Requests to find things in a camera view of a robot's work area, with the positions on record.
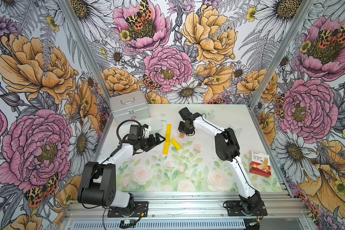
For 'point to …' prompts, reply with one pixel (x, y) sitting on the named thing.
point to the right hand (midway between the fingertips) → (181, 133)
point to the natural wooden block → (181, 135)
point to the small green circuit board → (128, 221)
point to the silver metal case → (132, 106)
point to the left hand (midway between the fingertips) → (160, 145)
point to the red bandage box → (259, 164)
